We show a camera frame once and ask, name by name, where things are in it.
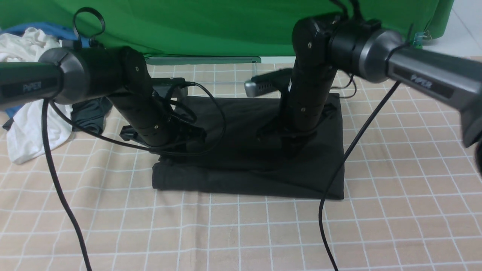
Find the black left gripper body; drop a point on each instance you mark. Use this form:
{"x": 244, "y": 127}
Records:
{"x": 151, "y": 124}

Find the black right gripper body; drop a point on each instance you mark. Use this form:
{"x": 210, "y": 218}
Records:
{"x": 300, "y": 111}

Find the dark gray long-sleeve shirt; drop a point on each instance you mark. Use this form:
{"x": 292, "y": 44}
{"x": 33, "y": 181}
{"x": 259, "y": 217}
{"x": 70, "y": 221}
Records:
{"x": 241, "y": 164}

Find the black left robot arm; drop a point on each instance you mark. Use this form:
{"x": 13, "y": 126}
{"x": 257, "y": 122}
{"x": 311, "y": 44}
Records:
{"x": 67, "y": 77}

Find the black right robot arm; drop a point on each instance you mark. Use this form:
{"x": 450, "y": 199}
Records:
{"x": 376, "y": 56}

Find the white crumpled shirt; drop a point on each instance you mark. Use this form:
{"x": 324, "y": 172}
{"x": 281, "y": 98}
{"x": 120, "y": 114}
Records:
{"x": 24, "y": 139}

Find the dark teal crumpled garment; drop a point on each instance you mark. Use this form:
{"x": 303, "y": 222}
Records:
{"x": 89, "y": 115}

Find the green backdrop cloth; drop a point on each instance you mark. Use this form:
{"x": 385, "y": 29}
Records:
{"x": 215, "y": 27}

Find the blue crumpled garment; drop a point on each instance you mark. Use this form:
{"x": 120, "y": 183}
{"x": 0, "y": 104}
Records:
{"x": 56, "y": 34}

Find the metal binder clip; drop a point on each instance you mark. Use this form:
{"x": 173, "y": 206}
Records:
{"x": 420, "y": 38}

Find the beige checkered tablecloth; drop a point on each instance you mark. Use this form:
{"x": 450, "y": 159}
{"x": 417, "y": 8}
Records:
{"x": 412, "y": 203}

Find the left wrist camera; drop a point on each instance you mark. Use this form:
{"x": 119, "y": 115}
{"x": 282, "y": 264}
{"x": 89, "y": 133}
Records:
{"x": 170, "y": 87}

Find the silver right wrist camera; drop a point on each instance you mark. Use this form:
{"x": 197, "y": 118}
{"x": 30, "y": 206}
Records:
{"x": 267, "y": 83}

